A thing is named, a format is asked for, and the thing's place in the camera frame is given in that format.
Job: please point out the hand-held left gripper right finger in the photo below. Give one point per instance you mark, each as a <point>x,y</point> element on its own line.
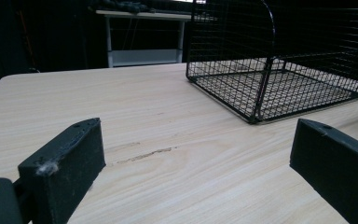
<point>338,165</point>

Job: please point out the dark items on white table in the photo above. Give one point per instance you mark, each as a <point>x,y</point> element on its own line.
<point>118,5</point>

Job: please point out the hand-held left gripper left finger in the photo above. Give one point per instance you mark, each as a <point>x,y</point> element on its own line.
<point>65,168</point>

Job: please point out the white metal frame table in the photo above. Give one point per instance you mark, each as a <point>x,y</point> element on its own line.
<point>143,40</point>

